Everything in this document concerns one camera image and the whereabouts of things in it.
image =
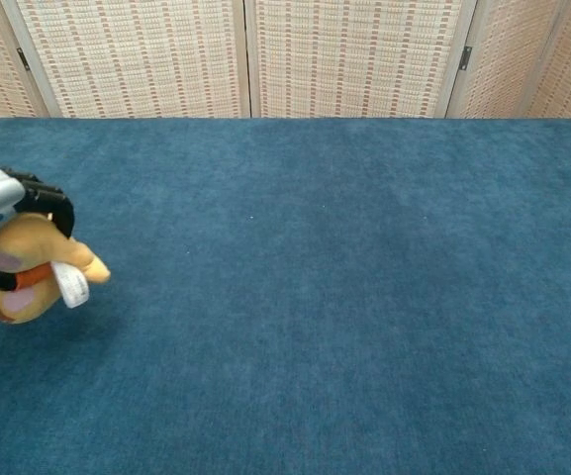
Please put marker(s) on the blue velvet table cloth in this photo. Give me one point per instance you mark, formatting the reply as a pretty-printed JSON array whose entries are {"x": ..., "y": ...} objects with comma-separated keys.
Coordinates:
[{"x": 290, "y": 297}]

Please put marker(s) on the yellow plush toy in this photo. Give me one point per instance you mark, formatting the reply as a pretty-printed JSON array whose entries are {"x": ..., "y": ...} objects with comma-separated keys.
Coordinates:
[{"x": 37, "y": 242}]

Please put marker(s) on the black metal screen hinge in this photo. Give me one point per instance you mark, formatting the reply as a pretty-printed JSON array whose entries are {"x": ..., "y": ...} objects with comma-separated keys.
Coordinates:
[
  {"x": 466, "y": 57},
  {"x": 22, "y": 58}
]

